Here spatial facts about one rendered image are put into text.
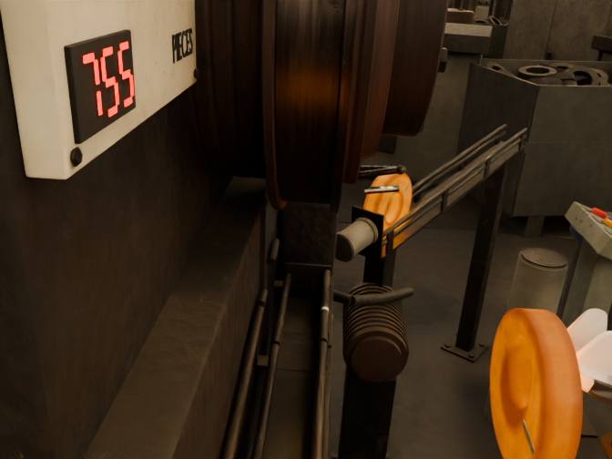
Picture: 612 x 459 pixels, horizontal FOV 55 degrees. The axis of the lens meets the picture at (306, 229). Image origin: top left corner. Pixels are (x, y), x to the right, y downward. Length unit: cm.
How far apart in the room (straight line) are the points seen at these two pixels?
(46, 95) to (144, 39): 12
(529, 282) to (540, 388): 104
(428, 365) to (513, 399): 139
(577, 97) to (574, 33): 190
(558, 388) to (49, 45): 44
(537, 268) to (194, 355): 118
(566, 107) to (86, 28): 270
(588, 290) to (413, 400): 59
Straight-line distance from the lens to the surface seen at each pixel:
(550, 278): 156
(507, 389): 62
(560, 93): 288
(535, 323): 56
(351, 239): 112
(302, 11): 49
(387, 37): 55
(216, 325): 51
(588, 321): 60
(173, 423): 42
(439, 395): 188
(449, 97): 340
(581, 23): 477
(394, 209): 128
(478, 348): 211
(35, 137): 29
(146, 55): 39
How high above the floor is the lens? 115
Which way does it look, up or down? 24 degrees down
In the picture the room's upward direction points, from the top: 3 degrees clockwise
